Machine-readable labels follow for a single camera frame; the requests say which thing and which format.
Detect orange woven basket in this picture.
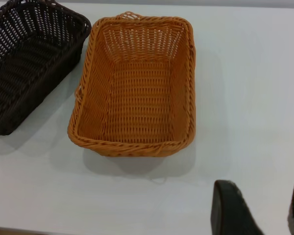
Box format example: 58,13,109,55
68,10,196,159

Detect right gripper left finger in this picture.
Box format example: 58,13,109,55
210,179,266,235

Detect black woven basket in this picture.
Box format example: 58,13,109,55
0,0,92,136

